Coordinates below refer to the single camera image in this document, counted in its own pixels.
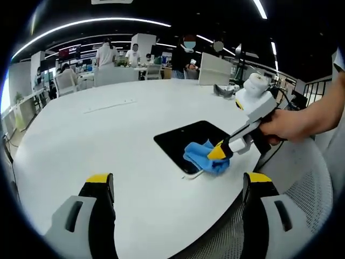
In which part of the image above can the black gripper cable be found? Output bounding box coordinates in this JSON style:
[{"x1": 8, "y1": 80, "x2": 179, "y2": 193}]
[{"x1": 254, "y1": 88, "x2": 293, "y2": 171}]

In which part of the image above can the white partition panel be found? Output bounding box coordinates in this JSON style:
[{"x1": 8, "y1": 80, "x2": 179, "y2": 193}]
[{"x1": 198, "y1": 51, "x2": 233, "y2": 87}]

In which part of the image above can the grey desk partition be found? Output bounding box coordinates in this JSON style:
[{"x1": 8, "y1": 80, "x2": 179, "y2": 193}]
[{"x1": 93, "y1": 66, "x2": 140, "y2": 87}]

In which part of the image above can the black tablet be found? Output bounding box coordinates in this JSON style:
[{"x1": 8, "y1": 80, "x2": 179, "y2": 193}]
[{"x1": 153, "y1": 120, "x2": 233, "y2": 181}]

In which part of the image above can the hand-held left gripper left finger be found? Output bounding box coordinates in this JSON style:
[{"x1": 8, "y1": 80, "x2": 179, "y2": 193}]
[{"x1": 44, "y1": 172, "x2": 118, "y2": 259}]

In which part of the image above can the dark grey high-heel shoe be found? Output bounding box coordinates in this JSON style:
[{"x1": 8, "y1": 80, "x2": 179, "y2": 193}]
[{"x1": 213, "y1": 84, "x2": 234, "y2": 99}]

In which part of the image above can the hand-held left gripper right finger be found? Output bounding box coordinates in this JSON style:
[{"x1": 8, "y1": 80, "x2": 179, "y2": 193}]
[{"x1": 239, "y1": 172, "x2": 319, "y2": 259}]

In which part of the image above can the blue cleaning cloth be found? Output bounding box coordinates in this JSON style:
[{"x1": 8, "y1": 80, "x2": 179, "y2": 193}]
[{"x1": 183, "y1": 138, "x2": 231, "y2": 176}]

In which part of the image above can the person's light shirt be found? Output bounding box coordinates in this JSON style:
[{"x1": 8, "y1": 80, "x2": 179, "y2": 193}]
[{"x1": 314, "y1": 48, "x2": 345, "y2": 195}]

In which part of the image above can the dark wall screen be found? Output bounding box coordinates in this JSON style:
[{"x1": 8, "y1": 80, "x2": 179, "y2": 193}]
[{"x1": 58, "y1": 46, "x2": 82, "y2": 62}]

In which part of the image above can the person's right hand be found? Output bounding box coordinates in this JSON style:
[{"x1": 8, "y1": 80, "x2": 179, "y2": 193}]
[{"x1": 259, "y1": 108, "x2": 298, "y2": 146}]

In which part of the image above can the black metal railing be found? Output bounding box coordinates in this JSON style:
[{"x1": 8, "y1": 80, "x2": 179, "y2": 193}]
[{"x1": 303, "y1": 80, "x2": 332, "y2": 103}]

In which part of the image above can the white mesh office chair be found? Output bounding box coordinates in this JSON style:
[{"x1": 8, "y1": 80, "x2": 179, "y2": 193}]
[{"x1": 172, "y1": 134, "x2": 335, "y2": 259}]

